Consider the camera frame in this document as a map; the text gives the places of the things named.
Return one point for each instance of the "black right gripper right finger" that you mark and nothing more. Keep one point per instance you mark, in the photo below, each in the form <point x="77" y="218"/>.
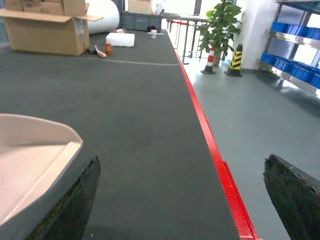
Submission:
<point x="296" y="197"/>

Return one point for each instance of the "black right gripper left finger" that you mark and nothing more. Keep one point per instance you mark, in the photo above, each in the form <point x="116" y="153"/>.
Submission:
<point x="67" y="220"/>

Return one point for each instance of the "beige plastic dustpan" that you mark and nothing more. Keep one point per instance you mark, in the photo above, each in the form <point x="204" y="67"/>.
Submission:
<point x="35" y="153"/>

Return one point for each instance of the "steel flow rack shelf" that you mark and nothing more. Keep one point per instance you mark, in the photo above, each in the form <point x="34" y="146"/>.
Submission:
<point x="291" y="52"/>

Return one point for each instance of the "yellow black traffic cone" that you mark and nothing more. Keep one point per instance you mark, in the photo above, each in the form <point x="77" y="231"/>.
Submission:
<point x="234" y="69"/>

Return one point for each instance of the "red white traffic cone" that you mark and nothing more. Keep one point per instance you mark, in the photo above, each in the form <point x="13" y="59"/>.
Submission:
<point x="210" y="63"/>

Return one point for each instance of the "small orange bottle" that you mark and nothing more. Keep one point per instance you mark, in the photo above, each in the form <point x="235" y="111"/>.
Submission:
<point x="108" y="48"/>

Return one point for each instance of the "green potted plant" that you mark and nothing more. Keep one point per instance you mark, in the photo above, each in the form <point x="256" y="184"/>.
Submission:
<point x="220" y="29"/>

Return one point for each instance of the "white foam block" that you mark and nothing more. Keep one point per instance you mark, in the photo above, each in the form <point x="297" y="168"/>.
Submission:
<point x="120" y="39"/>

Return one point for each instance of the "large cardboard box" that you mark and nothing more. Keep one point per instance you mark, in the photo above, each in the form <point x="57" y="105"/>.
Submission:
<point x="48" y="26"/>

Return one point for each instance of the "black metal railing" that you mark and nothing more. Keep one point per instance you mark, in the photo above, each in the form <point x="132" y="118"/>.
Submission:
<point x="186" y="33"/>

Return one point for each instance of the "clear plastic cup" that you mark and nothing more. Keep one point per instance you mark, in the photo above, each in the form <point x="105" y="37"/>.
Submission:
<point x="153" y="33"/>

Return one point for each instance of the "grey plastic crate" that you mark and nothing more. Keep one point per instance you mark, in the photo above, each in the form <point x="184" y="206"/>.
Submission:
<point x="141" y="22"/>

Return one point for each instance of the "white plastic film roll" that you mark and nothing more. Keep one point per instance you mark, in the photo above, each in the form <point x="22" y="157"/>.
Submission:
<point x="109" y="12"/>

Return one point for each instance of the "small cardboard box on crate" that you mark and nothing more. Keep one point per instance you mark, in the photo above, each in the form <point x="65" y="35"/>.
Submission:
<point x="140" y="6"/>

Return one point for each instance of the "wooden handled brush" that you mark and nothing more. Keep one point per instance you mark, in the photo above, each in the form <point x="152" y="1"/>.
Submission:
<point x="93" y="50"/>

